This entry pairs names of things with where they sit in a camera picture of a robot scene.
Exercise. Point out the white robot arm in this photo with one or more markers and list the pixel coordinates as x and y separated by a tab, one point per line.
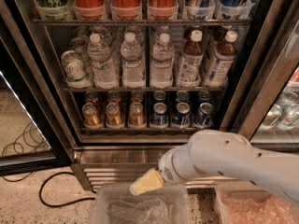
215	153

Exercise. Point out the gold can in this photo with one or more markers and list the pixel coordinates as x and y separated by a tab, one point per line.
91	97
136	115
114	97
114	119
92	118
137	97

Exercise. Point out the green white soda can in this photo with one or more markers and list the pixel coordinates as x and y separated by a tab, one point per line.
73	66

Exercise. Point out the red coca-cola can middle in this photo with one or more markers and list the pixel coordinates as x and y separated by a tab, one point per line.
126	9

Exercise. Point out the clear bubble wrap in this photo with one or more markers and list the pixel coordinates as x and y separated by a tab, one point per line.
152	211

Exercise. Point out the clear plastic bin right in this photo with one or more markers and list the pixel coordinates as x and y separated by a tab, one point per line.
242	190

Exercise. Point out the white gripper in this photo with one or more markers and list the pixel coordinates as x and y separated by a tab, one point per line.
167	169

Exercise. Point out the tea bottle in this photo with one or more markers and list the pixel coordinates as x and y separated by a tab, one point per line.
190	59
221	57

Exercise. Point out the open glass fridge door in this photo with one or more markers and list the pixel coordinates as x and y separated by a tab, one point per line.
20	81

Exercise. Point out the gold can back left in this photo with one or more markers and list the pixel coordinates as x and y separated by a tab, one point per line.
91	97

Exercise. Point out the gold can front middle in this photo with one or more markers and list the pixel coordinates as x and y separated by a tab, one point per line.
114	119

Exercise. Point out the blue pepsi can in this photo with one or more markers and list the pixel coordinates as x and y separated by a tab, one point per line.
159	97
203	116
182	96
203	97
181	117
159	116

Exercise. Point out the water bottle front middle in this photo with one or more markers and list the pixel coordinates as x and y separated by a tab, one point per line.
133	70

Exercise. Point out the gold can front left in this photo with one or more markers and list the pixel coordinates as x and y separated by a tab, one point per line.
92	118

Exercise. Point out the clear plastic bin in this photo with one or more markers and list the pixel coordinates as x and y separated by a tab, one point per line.
176	195
242	190

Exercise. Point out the tea bottle front left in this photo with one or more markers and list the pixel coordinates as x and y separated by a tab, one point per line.
190	59

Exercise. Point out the gold can back right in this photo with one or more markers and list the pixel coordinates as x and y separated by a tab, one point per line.
137	97

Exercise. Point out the gold can front right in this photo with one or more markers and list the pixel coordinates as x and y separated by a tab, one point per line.
136	115

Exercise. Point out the water bottle front left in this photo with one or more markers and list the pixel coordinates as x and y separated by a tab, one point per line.
102	62

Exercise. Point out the gold can back middle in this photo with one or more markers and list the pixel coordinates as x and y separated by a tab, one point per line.
114	97

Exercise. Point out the water bottle front right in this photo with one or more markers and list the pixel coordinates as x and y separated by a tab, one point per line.
161	62

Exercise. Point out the stainless steel fridge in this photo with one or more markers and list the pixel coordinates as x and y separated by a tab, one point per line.
267	55

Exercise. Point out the water bottle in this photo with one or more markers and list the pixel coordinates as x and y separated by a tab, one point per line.
133	70
161	62
102	62

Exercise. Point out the clear plastic bin left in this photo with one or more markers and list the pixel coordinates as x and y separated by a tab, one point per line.
176	195

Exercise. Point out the tea bottle front right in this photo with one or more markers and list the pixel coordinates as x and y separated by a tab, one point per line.
221	57

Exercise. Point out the red coca-cola can right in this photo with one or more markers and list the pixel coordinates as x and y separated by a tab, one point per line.
162	9

